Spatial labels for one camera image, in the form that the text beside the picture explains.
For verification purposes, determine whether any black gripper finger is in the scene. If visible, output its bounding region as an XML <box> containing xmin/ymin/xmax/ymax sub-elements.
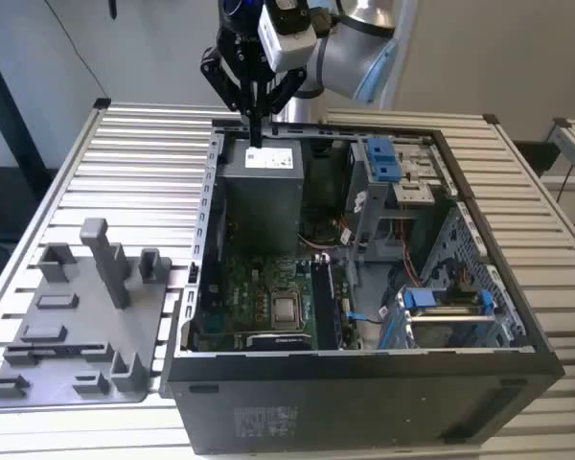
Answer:
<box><xmin>255</xmin><ymin>69</ymin><xmax>309</xmax><ymax>148</ymax></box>
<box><xmin>200</xmin><ymin>46</ymin><xmax>258</xmax><ymax>148</ymax></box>

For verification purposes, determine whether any black RAM slot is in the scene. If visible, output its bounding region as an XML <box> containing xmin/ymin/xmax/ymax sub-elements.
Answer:
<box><xmin>317</xmin><ymin>262</ymin><xmax>330</xmax><ymax>349</ymax></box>
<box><xmin>311</xmin><ymin>262</ymin><xmax>324</xmax><ymax>349</ymax></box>

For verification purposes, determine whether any blue disk carrier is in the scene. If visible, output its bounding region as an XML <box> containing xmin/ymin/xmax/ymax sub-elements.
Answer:
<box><xmin>366</xmin><ymin>137</ymin><xmax>402</xmax><ymax>183</ymax></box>
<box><xmin>395</xmin><ymin>286</ymin><xmax>499</xmax><ymax>351</ymax></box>

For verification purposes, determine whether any grey power supply unit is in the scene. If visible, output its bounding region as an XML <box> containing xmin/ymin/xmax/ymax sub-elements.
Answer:
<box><xmin>216</xmin><ymin>138</ymin><xmax>304</xmax><ymax>255</ymax></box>

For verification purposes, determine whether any grey metal drive cage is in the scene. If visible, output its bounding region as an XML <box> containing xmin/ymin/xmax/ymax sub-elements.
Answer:
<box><xmin>347</xmin><ymin>138</ymin><xmax>442</xmax><ymax>255</ymax></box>

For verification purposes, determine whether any green motherboard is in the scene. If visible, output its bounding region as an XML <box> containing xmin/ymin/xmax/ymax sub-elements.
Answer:
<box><xmin>191</xmin><ymin>253</ymin><xmax>365</xmax><ymax>351</ymax></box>

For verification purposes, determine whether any silver CPU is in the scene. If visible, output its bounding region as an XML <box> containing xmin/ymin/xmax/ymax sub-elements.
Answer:
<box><xmin>273</xmin><ymin>297</ymin><xmax>299</xmax><ymax>323</ymax></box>

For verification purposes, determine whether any metal socket cover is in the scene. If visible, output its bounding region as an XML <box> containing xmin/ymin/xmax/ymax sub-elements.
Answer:
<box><xmin>266</xmin><ymin>287</ymin><xmax>304</xmax><ymax>332</ymax></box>

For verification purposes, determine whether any black green graphics card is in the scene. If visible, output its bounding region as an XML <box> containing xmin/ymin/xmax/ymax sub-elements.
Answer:
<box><xmin>243</xmin><ymin>333</ymin><xmax>312</xmax><ymax>352</ymax></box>

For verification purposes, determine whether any grey parts rack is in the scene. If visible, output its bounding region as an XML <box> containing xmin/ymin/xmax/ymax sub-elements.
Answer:
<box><xmin>0</xmin><ymin>218</ymin><xmax>173</xmax><ymax>409</ymax></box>

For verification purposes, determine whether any black PC case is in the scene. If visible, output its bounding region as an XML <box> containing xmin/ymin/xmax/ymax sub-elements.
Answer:
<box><xmin>158</xmin><ymin>117</ymin><xmax>566</xmax><ymax>456</ymax></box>

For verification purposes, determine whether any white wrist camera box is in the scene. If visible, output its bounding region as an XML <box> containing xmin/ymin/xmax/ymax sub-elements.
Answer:
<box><xmin>257</xmin><ymin>0</ymin><xmax>318</xmax><ymax>74</ymax></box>

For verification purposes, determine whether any power supply wire bundle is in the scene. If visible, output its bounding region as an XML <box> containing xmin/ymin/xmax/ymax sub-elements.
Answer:
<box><xmin>297</xmin><ymin>228</ymin><xmax>340</xmax><ymax>250</ymax></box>

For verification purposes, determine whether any red orange wire bundle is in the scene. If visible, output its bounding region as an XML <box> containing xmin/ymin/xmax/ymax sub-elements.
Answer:
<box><xmin>395</xmin><ymin>218</ymin><xmax>421</xmax><ymax>288</ymax></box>

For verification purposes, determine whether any black metal frame post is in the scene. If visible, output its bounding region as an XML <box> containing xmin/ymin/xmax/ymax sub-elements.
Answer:
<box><xmin>0</xmin><ymin>32</ymin><xmax>49</xmax><ymax>173</ymax></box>

